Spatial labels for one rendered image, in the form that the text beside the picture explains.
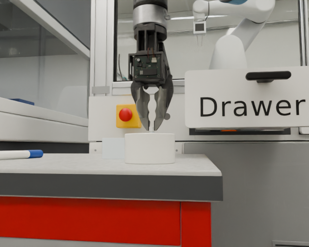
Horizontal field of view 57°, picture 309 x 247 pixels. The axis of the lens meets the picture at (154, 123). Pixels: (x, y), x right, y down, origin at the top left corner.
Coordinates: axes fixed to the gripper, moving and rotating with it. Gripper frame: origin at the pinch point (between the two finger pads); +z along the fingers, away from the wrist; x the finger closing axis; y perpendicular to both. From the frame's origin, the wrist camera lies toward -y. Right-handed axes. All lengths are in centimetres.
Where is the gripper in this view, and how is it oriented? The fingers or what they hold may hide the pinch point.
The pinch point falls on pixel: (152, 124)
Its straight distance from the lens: 62.2
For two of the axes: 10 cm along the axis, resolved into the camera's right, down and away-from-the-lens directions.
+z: 0.0, 10.0, -0.8
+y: -1.8, -0.8, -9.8
